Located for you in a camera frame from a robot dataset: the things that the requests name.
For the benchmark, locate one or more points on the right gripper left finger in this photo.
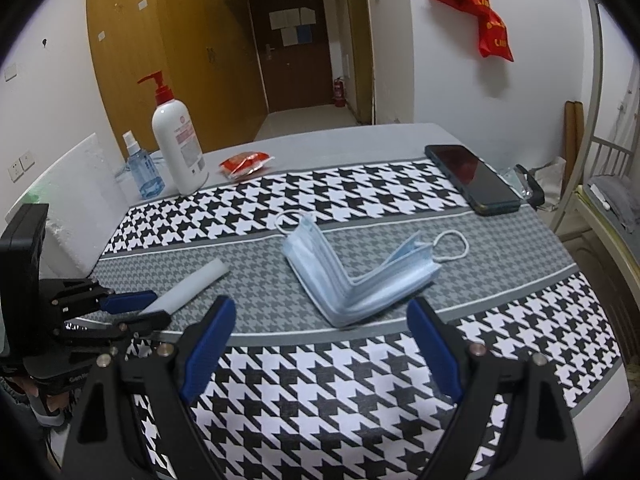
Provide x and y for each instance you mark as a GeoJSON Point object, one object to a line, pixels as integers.
{"type": "Point", "coordinates": [201, 346]}

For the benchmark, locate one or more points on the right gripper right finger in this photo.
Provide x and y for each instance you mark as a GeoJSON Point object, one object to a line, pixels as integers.
{"type": "Point", "coordinates": [440, 345]}

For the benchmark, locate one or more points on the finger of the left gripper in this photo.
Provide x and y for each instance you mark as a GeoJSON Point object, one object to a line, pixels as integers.
{"type": "Point", "coordinates": [128, 302]}
{"type": "Point", "coordinates": [138, 326]}

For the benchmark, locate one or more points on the blue face mask stack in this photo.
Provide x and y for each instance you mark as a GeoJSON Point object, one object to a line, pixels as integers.
{"type": "Point", "coordinates": [343, 299]}

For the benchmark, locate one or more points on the left hand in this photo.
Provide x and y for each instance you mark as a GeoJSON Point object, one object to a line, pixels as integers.
{"type": "Point", "coordinates": [53, 403]}

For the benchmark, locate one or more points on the white foam box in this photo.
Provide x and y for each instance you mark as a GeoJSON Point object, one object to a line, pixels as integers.
{"type": "Point", "coordinates": [86, 205]}

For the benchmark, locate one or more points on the houndstooth table mat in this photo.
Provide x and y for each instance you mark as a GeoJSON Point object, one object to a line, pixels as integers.
{"type": "Point", "coordinates": [321, 378]}

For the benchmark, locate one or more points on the blue spray bottle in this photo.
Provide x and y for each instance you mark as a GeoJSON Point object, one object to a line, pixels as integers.
{"type": "Point", "coordinates": [148, 180]}

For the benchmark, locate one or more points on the white pump lotion bottle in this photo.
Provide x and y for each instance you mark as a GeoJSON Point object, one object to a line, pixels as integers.
{"type": "Point", "coordinates": [176, 137]}

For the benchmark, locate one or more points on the black smartphone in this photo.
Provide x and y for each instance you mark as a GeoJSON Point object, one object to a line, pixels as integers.
{"type": "Point", "coordinates": [486, 193]}

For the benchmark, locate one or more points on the red snack packet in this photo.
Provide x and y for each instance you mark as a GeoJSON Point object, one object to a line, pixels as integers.
{"type": "Point", "coordinates": [242, 165]}

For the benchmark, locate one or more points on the metal bunk bed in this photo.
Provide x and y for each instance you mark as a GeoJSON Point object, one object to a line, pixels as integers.
{"type": "Point", "coordinates": [602, 193]}

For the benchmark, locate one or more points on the red fire extinguisher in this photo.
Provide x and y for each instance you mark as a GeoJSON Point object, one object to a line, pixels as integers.
{"type": "Point", "coordinates": [339, 92]}

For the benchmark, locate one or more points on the wooden sticks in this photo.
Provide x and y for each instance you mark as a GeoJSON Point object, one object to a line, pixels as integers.
{"type": "Point", "coordinates": [574, 127]}

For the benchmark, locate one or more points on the wooden wardrobe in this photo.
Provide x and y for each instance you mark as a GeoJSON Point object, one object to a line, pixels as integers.
{"type": "Point", "coordinates": [206, 52]}

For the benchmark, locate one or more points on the dark brown door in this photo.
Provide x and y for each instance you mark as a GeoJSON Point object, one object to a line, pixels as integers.
{"type": "Point", "coordinates": [292, 42]}

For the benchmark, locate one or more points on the wall power socket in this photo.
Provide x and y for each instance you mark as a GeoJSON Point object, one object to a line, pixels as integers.
{"type": "Point", "coordinates": [17, 169]}

